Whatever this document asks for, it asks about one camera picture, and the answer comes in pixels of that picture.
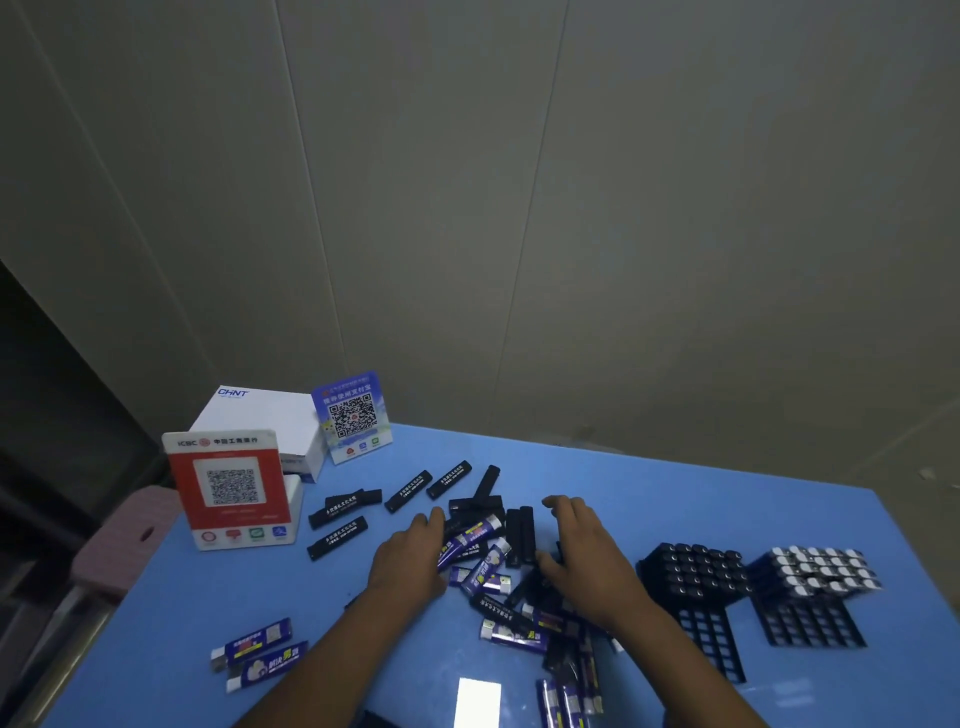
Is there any row of black lighters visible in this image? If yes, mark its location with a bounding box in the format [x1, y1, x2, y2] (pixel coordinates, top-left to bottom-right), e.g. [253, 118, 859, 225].
[638, 542, 754, 609]

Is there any person's left forearm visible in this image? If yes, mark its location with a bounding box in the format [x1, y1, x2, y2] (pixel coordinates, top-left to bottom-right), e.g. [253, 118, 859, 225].
[254, 584, 448, 728]

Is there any person's left hand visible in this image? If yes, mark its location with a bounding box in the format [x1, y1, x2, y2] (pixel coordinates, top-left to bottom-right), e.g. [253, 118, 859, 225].
[365, 507, 450, 609]

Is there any person's right forearm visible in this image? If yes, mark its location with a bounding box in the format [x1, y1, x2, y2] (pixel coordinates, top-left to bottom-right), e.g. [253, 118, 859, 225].
[618, 603, 770, 728]

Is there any pile of mixed lighters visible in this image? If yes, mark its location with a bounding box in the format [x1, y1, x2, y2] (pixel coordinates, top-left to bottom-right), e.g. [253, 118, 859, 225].
[211, 459, 624, 728]

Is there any red code sign stand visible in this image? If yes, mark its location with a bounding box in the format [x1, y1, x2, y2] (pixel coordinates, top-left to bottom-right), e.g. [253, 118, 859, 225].
[161, 428, 305, 553]

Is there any person's right hand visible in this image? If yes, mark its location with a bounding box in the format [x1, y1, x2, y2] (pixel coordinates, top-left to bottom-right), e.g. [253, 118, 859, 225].
[535, 494, 655, 638]

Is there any black grid tray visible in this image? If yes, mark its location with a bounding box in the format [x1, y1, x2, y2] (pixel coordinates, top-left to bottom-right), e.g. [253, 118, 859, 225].
[635, 542, 754, 685]
[749, 545, 883, 649]

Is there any row of blue lighters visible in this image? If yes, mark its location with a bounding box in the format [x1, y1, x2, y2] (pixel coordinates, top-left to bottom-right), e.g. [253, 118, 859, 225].
[753, 545, 883, 601]

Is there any pink plastic stool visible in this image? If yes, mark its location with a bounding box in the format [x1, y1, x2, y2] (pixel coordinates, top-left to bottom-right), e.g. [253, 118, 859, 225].
[71, 485, 185, 601]

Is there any blue code sign stand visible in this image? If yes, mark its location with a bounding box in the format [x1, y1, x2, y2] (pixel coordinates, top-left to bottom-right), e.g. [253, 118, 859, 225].
[311, 370, 394, 466]

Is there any white cardboard box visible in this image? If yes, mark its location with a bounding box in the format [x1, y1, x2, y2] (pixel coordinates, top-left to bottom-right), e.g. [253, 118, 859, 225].
[189, 386, 329, 484]

